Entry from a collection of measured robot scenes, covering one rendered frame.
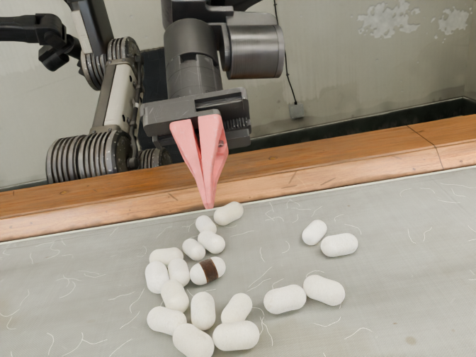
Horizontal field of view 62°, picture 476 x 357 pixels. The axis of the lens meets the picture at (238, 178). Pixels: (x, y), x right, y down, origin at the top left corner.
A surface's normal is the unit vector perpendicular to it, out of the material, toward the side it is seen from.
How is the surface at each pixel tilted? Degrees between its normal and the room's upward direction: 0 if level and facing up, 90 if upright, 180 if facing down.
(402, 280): 0
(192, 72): 38
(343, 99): 89
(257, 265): 0
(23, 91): 90
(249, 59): 95
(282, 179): 45
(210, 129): 60
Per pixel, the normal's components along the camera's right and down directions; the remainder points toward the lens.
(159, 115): -0.09, -0.43
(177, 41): -0.36, -0.36
